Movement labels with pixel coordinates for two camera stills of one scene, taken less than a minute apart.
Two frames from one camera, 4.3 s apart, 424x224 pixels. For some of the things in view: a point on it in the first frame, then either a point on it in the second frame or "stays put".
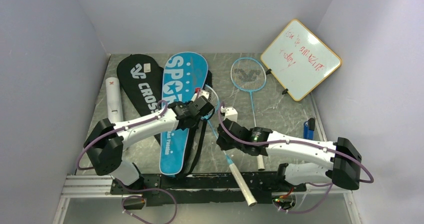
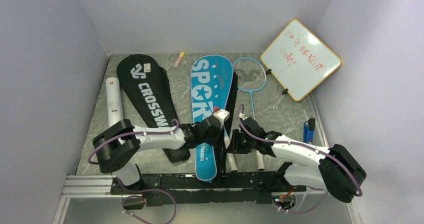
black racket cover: [141, 79] stays put
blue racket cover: [185, 75] -> [211, 80]
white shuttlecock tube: [113, 100] stays put
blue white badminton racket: [249, 74] stays put
